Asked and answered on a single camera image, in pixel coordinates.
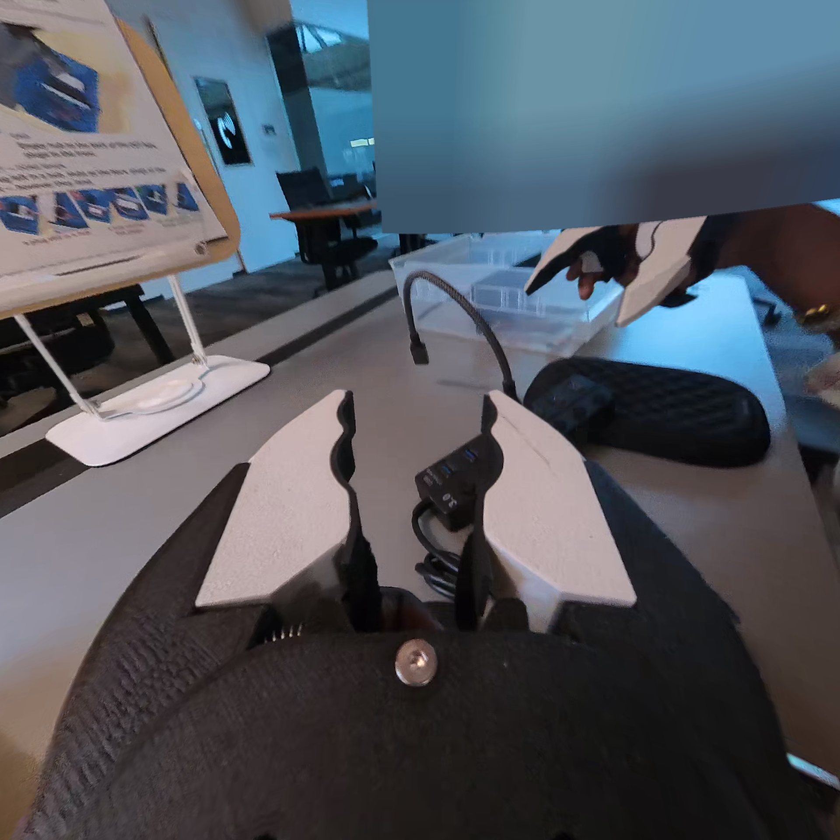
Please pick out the black office chair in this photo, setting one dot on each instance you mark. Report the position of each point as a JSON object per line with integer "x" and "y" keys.
{"x": 305, "y": 187}

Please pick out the black textured wrist pad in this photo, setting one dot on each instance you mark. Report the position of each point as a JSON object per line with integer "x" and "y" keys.
{"x": 689, "y": 407}

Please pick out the small black box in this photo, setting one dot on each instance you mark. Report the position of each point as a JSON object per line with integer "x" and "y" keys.
{"x": 581, "y": 400}

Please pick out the person's right hand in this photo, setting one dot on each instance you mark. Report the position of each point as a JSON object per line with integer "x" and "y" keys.
{"x": 761, "y": 243}

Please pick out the black USB hub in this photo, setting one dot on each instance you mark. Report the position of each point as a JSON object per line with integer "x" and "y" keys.
{"x": 453, "y": 489}

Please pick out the dark wall sign white logo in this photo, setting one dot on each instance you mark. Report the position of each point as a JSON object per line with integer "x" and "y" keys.
{"x": 226, "y": 124}

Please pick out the printed instruction sheet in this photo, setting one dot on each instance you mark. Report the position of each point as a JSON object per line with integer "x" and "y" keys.
{"x": 98, "y": 131}

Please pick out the wooden display board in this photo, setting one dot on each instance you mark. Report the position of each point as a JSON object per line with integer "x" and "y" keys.
{"x": 98, "y": 285}

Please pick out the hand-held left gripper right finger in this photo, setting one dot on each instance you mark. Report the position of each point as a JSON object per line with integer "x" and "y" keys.
{"x": 551, "y": 525}

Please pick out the wooden side desk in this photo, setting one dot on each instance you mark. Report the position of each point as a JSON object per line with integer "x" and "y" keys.
{"x": 141, "y": 321}

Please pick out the clear plastic bin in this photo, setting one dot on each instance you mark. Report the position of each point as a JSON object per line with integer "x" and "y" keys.
{"x": 558, "y": 328}

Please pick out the white board stand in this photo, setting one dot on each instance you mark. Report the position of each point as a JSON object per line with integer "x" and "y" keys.
{"x": 164, "y": 413}

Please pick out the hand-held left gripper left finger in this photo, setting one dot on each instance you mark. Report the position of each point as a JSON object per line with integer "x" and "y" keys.
{"x": 282, "y": 512}

